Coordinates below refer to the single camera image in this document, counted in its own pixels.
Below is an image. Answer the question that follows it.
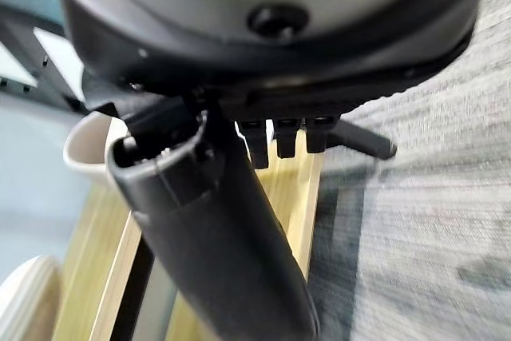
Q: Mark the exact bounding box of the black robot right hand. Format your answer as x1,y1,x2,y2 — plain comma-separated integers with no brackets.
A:
46,0,496,341

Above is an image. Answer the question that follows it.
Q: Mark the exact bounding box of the light wooden shoe rack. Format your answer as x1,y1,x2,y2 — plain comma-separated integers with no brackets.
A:
51,149,325,341

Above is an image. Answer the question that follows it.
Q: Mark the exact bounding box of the black metal table frame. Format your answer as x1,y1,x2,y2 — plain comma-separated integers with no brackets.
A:
0,0,121,119

